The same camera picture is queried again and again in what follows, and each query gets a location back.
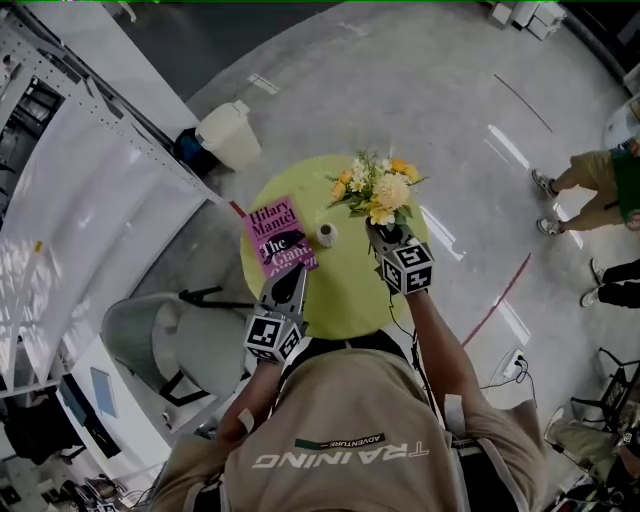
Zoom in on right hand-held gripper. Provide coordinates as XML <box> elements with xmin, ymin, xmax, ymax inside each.
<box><xmin>365</xmin><ymin>221</ymin><xmax>436</xmax><ymax>297</ymax></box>

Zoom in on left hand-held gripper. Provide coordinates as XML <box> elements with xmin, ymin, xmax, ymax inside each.
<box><xmin>242</xmin><ymin>262</ymin><xmax>309</xmax><ymax>363</ymax></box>

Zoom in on yellow flowers bunch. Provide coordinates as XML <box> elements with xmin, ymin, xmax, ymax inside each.
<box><xmin>324</xmin><ymin>148</ymin><xmax>429</xmax><ymax>234</ymax></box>

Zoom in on person's right forearm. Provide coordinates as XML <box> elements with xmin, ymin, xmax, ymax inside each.
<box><xmin>404</xmin><ymin>288</ymin><xmax>485</xmax><ymax>432</ymax></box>

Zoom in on person's left forearm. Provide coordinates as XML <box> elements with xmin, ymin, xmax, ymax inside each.
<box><xmin>216</xmin><ymin>356</ymin><xmax>287</xmax><ymax>447</ymax></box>

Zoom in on round table with green cloth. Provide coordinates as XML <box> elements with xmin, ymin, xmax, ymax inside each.
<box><xmin>239</xmin><ymin>154</ymin><xmax>433</xmax><ymax>340</ymax></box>

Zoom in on pink book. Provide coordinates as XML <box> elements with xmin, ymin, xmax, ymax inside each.
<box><xmin>241</xmin><ymin>194</ymin><xmax>321</xmax><ymax>282</ymax></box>

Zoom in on grey-green chair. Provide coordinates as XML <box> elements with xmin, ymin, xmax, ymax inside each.
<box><xmin>100</xmin><ymin>285</ymin><xmax>259</xmax><ymax>407</ymax></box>

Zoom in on person's beige shirt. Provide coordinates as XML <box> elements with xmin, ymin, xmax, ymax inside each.
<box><xmin>148</xmin><ymin>341</ymin><xmax>550</xmax><ymax>512</ymax></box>

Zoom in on cream plastic bin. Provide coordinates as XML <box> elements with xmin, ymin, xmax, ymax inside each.
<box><xmin>194</xmin><ymin>99</ymin><xmax>263</xmax><ymax>173</ymax></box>

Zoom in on dark blue bag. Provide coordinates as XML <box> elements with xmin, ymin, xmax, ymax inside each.
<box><xmin>173</xmin><ymin>127</ymin><xmax>219</xmax><ymax>177</ymax></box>

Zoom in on white power strip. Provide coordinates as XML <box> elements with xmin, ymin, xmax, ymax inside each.
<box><xmin>501</xmin><ymin>347</ymin><xmax>527</xmax><ymax>380</ymax></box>

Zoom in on white desk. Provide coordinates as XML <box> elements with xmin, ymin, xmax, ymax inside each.
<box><xmin>53</xmin><ymin>334</ymin><xmax>175</xmax><ymax>477</ymax></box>

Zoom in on light blue notebook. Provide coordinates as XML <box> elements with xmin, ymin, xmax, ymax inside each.
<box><xmin>89</xmin><ymin>366</ymin><xmax>119</xmax><ymax>419</ymax></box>

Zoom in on white metal shelving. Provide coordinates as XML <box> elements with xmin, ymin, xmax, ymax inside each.
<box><xmin>0</xmin><ymin>4</ymin><xmax>222</xmax><ymax>397</ymax></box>

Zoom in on black flat device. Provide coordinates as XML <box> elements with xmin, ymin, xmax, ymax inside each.
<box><xmin>59</xmin><ymin>374</ymin><xmax>122</xmax><ymax>459</ymax></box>

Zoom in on white slotted crate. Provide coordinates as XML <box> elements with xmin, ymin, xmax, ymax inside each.
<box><xmin>601</xmin><ymin>94</ymin><xmax>640</xmax><ymax>151</ymax></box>

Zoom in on white stacked boxes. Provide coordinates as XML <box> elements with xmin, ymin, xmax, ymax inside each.
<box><xmin>508</xmin><ymin>1</ymin><xmax>567</xmax><ymax>42</ymax></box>

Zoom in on black metal stool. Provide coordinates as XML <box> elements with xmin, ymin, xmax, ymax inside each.
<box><xmin>569</xmin><ymin>346</ymin><xmax>640</xmax><ymax>432</ymax></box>

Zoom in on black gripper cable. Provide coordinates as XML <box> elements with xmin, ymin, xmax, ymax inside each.
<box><xmin>386</xmin><ymin>291</ymin><xmax>442</xmax><ymax>417</ymax></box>

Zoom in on black floor cable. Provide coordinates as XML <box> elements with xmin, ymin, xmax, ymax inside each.
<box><xmin>479</xmin><ymin>357</ymin><xmax>539</xmax><ymax>407</ymax></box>

